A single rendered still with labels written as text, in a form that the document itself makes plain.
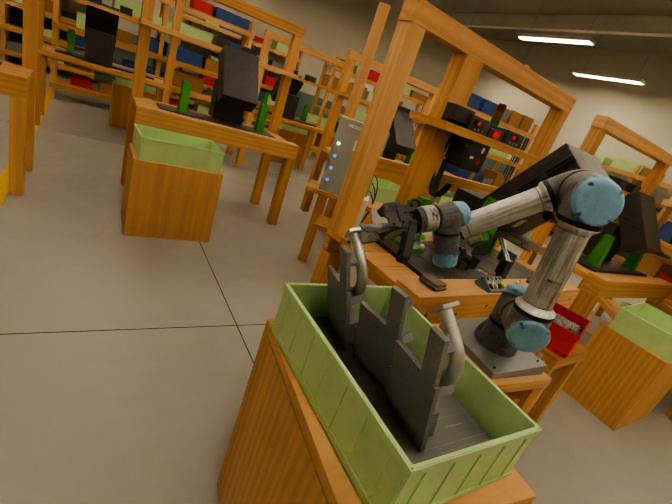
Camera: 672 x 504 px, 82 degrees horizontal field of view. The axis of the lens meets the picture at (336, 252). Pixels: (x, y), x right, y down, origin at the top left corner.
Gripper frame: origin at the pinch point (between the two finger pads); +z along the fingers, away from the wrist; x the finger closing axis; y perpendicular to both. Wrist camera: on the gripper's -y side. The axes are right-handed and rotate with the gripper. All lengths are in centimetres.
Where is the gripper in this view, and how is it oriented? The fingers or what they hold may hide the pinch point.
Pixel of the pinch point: (356, 237)
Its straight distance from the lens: 102.8
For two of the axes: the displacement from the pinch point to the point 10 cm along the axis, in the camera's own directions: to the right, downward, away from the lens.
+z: -9.3, 1.6, -3.2
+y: -2.4, -9.4, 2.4
